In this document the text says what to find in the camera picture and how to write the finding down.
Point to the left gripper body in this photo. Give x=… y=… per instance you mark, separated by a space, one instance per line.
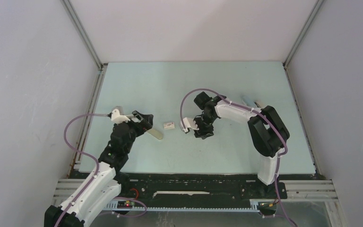
x=139 y=128

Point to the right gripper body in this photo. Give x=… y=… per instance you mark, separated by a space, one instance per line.
x=204 y=123

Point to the olive green stapler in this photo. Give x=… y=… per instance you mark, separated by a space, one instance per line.
x=155 y=133

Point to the white staple box sleeve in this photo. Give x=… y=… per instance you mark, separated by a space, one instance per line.
x=169 y=125

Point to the light blue stapler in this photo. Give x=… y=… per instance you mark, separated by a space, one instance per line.
x=248 y=101

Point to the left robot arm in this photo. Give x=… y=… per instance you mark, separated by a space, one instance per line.
x=106 y=180

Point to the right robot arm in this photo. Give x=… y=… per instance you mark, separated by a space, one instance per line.
x=268 y=132

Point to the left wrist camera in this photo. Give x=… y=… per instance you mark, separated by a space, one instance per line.
x=117 y=116

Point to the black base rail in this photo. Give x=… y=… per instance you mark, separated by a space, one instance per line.
x=199 y=191

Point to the left aluminium frame post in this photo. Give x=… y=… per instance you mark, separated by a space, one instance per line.
x=68 y=6

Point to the aluminium frame post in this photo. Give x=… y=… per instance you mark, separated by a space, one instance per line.
x=68 y=6
x=304 y=30

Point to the right aluminium frame post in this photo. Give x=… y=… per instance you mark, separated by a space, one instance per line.
x=304 y=30

